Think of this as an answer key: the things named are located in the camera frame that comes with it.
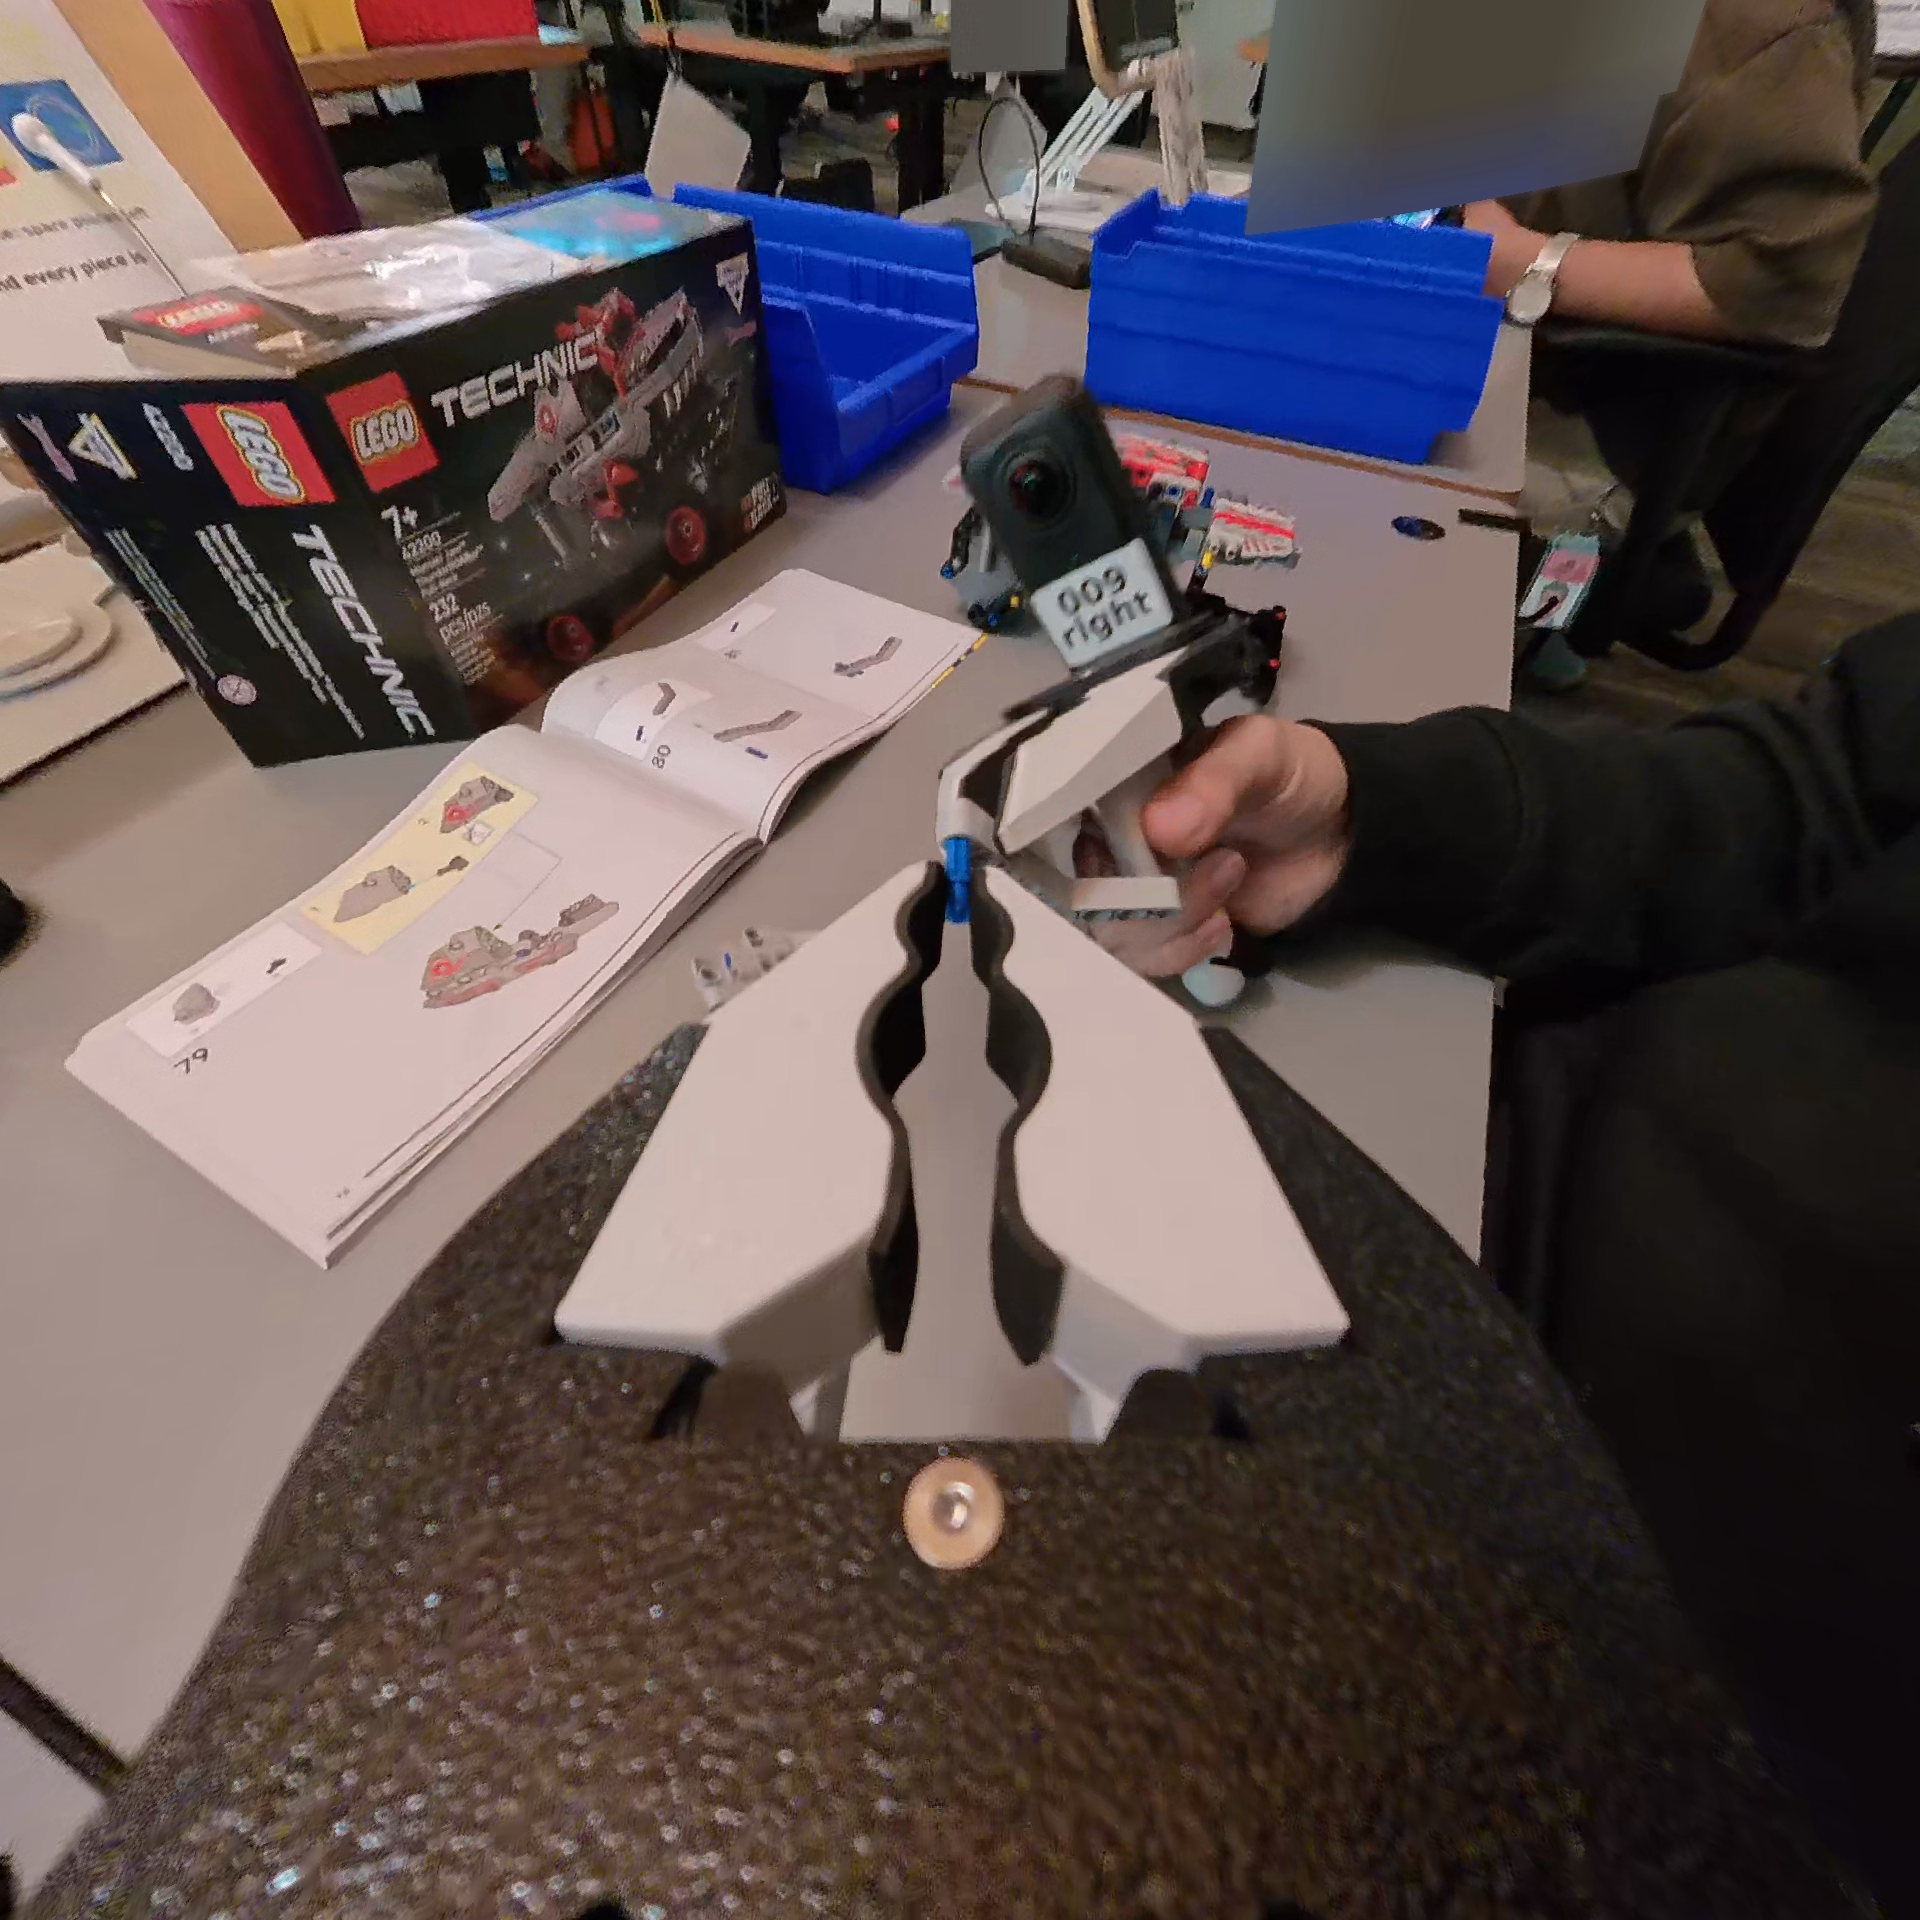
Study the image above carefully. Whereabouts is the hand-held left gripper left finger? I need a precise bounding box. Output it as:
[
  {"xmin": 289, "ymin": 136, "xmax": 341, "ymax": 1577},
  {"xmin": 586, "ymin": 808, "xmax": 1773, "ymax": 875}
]
[{"xmin": 556, "ymin": 860, "xmax": 949, "ymax": 1445}]

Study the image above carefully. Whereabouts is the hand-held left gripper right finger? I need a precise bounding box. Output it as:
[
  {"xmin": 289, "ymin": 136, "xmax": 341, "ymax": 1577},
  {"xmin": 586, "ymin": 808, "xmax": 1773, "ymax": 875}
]
[{"xmin": 974, "ymin": 860, "xmax": 1352, "ymax": 1445}]

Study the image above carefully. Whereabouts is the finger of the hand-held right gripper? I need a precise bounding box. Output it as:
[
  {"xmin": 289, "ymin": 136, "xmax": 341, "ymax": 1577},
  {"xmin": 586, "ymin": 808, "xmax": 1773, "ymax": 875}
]
[
  {"xmin": 935, "ymin": 696, "xmax": 1089, "ymax": 864},
  {"xmin": 992, "ymin": 658, "xmax": 1187, "ymax": 857}
]

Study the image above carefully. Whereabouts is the grey desk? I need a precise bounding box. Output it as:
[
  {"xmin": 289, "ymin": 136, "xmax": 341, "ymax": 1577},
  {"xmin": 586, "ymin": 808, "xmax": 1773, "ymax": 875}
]
[{"xmin": 0, "ymin": 380, "xmax": 1527, "ymax": 1878}]

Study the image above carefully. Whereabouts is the person's right hand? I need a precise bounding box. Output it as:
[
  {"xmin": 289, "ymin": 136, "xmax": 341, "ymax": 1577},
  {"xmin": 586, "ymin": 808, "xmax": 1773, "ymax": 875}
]
[{"xmin": 1113, "ymin": 717, "xmax": 1354, "ymax": 980}]

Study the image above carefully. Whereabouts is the part-built toy truck chassis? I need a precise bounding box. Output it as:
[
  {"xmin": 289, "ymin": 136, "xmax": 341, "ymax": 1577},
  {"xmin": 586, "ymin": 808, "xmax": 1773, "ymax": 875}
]
[{"xmin": 939, "ymin": 426, "xmax": 1300, "ymax": 634}]

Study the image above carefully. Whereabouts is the grey toy brick assembly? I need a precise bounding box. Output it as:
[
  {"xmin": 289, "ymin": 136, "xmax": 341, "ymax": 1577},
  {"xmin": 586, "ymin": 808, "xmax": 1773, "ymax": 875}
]
[{"xmin": 691, "ymin": 928, "xmax": 821, "ymax": 1010}]

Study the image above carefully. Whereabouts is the blue storage bin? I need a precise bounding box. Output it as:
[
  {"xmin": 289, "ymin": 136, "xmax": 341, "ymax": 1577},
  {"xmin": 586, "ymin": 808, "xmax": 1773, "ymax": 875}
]
[
  {"xmin": 1083, "ymin": 186, "xmax": 1506, "ymax": 470},
  {"xmin": 676, "ymin": 183, "xmax": 978, "ymax": 496}
]

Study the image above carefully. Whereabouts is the white laptop stand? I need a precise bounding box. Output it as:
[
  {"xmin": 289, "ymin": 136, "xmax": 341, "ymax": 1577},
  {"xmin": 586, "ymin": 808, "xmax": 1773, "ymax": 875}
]
[{"xmin": 1029, "ymin": 53, "xmax": 1207, "ymax": 229}]

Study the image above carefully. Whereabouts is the open instruction booklet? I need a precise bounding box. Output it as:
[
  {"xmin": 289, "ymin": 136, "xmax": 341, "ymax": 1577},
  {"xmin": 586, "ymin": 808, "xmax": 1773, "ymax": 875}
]
[{"xmin": 62, "ymin": 568, "xmax": 992, "ymax": 1269}]

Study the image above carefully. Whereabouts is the pink hanging tag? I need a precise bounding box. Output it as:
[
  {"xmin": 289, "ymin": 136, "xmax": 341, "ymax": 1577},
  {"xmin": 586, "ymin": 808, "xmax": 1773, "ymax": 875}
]
[{"xmin": 1515, "ymin": 527, "xmax": 1600, "ymax": 634}]

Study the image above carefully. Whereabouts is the person's black hoodie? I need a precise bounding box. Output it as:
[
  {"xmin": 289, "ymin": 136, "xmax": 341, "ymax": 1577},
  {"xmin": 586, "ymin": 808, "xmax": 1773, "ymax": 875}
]
[{"xmin": 1485, "ymin": 958, "xmax": 1920, "ymax": 1920}]

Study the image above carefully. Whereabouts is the black toy set box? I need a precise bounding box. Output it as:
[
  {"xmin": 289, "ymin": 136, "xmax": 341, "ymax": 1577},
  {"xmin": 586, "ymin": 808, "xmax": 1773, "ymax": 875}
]
[{"xmin": 0, "ymin": 207, "xmax": 791, "ymax": 771}]

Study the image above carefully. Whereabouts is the black office chair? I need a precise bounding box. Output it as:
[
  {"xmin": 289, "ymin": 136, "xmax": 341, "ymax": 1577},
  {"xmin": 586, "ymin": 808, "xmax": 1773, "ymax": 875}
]
[{"xmin": 1530, "ymin": 92, "xmax": 1920, "ymax": 670}]

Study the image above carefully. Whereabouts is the clear plastic bag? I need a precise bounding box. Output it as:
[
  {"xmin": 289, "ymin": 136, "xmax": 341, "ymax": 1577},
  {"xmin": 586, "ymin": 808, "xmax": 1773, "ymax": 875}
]
[{"xmin": 98, "ymin": 231, "xmax": 558, "ymax": 375}]

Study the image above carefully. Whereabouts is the magenta roll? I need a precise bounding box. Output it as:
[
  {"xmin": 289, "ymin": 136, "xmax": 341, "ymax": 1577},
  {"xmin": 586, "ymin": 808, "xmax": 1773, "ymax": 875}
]
[{"xmin": 141, "ymin": 0, "xmax": 361, "ymax": 242}]

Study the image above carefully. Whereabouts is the white poster board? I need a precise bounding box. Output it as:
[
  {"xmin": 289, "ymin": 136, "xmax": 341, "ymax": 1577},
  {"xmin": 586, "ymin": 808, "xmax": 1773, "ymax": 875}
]
[{"xmin": 0, "ymin": 0, "xmax": 242, "ymax": 322}]

